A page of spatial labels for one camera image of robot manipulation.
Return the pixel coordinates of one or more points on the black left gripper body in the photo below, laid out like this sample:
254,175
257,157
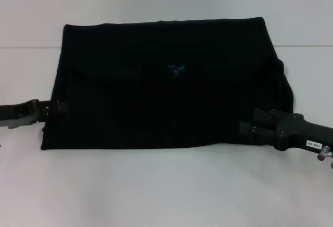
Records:
26,112

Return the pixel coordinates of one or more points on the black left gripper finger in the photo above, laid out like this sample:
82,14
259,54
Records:
59,107

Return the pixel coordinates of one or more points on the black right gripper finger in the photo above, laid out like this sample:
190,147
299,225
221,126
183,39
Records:
264,115
260,134

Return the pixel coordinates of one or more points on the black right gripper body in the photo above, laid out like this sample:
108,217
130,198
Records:
296,133

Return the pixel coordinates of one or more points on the black shirt with FREE print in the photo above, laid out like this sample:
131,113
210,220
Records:
166,94

